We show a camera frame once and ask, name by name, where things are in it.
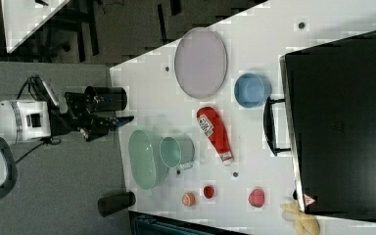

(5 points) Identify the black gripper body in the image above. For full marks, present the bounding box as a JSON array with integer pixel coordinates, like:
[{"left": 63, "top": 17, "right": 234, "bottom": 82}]
[{"left": 49, "top": 92, "right": 115, "bottom": 142}]

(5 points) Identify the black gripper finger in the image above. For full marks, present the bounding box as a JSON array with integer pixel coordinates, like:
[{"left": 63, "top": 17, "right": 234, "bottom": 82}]
[{"left": 112, "top": 116, "right": 134, "bottom": 127}]

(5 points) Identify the red plush ketchup bottle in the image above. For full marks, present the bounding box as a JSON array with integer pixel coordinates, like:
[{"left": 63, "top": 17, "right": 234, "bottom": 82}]
[{"left": 197, "top": 107, "right": 234, "bottom": 166}]

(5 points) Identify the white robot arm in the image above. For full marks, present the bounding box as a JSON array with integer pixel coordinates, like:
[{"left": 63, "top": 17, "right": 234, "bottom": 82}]
[{"left": 0, "top": 92, "right": 134, "bottom": 200}]

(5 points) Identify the mint green strainer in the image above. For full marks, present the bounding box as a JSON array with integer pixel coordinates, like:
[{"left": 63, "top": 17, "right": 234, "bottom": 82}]
[{"left": 128, "top": 129, "right": 168, "bottom": 196}]

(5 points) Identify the mint green mug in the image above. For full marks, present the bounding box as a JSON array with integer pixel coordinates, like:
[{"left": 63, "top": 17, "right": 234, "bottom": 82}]
[{"left": 160, "top": 134, "right": 195, "bottom": 170}]

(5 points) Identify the lilac oval plate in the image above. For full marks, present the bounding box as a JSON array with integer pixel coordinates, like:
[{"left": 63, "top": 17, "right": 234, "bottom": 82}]
[{"left": 174, "top": 27, "right": 227, "bottom": 99}]

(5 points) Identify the orange slice toy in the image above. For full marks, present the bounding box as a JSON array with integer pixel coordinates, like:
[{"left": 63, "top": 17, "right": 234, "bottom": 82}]
[{"left": 181, "top": 192, "right": 196, "bottom": 207}]

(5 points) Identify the dark blue crate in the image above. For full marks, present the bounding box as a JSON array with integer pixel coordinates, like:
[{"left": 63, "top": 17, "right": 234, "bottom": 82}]
[{"left": 129, "top": 211, "right": 245, "bottom": 235}]

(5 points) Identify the red strawberry toy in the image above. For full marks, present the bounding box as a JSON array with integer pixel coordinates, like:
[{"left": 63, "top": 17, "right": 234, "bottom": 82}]
[{"left": 203, "top": 185, "right": 215, "bottom": 199}]

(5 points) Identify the blue bowl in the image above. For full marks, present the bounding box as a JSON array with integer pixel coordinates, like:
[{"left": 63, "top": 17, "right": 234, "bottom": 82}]
[{"left": 234, "top": 73, "right": 272, "bottom": 109}]

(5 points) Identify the pink peach toy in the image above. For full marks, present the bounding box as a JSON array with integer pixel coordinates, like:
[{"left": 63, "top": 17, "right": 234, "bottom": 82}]
[{"left": 248, "top": 188, "right": 265, "bottom": 208}]

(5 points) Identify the yellow banana toy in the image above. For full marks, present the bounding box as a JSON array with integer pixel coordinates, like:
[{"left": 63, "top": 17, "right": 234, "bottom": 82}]
[{"left": 281, "top": 203, "right": 320, "bottom": 235}]

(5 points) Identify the black toaster oven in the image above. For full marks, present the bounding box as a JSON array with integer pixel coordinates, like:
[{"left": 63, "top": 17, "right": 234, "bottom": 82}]
[{"left": 279, "top": 30, "right": 376, "bottom": 222}]

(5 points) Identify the black cylinder table post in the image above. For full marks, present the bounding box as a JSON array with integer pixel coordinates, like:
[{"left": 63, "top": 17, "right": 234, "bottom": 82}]
[
  {"left": 97, "top": 192, "right": 136, "bottom": 217},
  {"left": 84, "top": 86, "right": 127, "bottom": 112}
]

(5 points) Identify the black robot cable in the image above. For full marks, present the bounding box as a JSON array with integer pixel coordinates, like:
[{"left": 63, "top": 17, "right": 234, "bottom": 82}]
[{"left": 14, "top": 75, "right": 63, "bottom": 165}]

